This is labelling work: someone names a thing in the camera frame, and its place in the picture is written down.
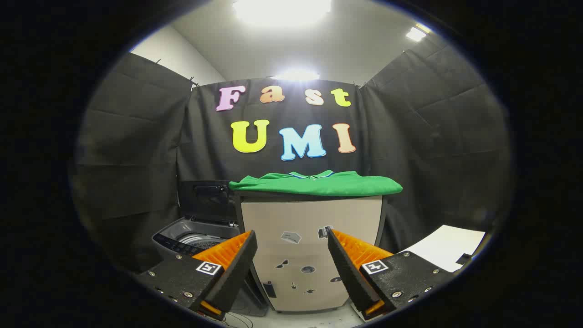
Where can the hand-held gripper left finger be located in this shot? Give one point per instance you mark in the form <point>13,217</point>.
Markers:
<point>227,278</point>

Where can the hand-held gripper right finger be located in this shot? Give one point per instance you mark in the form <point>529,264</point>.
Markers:
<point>348,273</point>

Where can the grey washing machine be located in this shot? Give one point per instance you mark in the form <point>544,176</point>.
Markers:
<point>182,237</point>

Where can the green polo shirt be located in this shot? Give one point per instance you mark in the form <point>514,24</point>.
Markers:
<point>319,184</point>

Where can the beige cabinet with dark top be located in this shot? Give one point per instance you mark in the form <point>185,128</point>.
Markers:
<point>291,218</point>

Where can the white flat board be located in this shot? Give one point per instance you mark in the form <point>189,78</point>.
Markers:
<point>448,246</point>

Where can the black backdrop cloth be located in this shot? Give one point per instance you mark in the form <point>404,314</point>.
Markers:
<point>410,136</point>

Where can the ceiling light behind backdrop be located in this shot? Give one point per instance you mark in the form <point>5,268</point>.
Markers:
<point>296,75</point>

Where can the small ceiling light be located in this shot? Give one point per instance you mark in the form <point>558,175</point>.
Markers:
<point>416,33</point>

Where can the large ceiling light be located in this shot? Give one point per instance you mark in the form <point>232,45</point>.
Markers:
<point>282,10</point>

